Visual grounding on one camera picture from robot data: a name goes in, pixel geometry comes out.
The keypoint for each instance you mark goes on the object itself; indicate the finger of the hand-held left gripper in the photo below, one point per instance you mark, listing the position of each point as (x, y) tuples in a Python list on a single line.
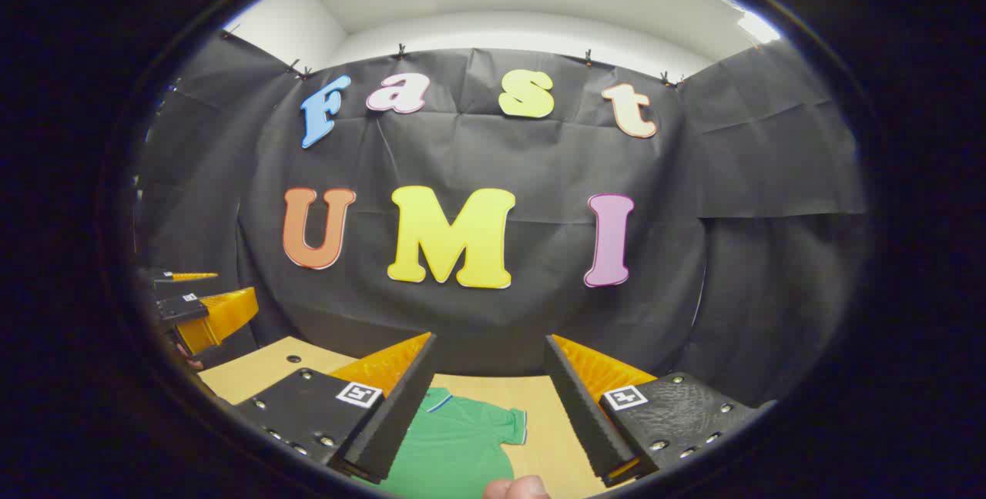
[(173, 276), (185, 306)]

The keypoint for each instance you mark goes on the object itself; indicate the black backdrop cloth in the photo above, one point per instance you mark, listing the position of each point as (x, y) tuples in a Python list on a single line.
[(462, 160)]

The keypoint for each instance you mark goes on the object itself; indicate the ceiling light panel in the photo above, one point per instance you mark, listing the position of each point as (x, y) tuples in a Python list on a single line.
[(759, 28)]

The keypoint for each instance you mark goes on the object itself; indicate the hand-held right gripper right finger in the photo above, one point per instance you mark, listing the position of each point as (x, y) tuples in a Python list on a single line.
[(585, 414)]

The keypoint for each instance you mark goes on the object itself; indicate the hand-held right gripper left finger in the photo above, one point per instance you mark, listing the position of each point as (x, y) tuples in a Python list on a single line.
[(400, 414)]

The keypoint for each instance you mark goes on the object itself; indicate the green T-shirt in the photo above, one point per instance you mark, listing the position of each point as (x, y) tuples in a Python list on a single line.
[(462, 445)]

